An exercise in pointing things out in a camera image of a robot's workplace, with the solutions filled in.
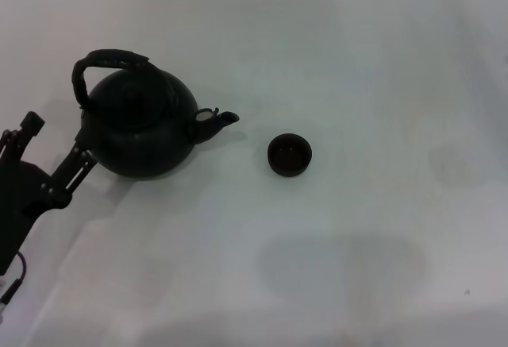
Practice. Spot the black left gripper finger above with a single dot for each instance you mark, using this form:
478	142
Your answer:
32	124
75	164

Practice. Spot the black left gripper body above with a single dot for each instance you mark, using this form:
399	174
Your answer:
20	204

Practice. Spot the black round teapot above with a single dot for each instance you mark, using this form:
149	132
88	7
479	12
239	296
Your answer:
139	140

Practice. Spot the dark brown teacup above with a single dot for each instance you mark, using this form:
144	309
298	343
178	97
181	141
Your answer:
289	156

